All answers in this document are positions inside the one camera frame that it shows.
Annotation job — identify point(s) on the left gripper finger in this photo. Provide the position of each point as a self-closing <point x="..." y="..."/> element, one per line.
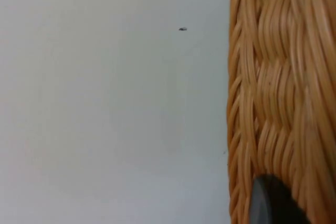
<point x="273" y="203"/>

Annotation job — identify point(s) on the pale brown wicker basket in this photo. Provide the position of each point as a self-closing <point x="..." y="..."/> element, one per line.
<point x="283" y="77"/>

